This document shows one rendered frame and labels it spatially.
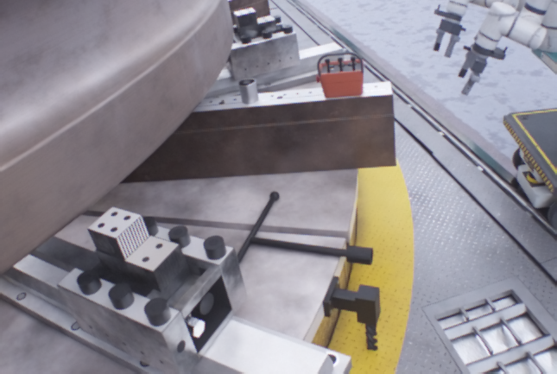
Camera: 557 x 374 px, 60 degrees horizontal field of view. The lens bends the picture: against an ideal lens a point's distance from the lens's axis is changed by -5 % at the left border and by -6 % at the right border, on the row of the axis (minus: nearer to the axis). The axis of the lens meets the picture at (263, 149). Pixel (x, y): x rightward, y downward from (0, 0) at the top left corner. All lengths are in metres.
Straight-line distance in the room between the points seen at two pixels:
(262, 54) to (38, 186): 2.05
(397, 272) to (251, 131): 0.92
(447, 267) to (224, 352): 1.18
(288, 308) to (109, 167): 0.78
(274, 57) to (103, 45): 1.67
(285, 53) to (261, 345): 2.12
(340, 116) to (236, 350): 1.19
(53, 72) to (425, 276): 1.69
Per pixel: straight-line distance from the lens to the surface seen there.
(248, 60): 3.21
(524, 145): 2.63
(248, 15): 3.26
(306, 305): 1.83
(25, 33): 1.58
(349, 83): 2.23
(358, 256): 1.93
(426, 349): 2.08
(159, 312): 1.37
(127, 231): 1.48
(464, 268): 2.38
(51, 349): 2.03
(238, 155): 2.46
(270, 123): 2.34
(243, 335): 1.59
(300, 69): 3.42
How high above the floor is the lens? 1.66
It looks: 30 degrees down
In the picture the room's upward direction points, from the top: 11 degrees counter-clockwise
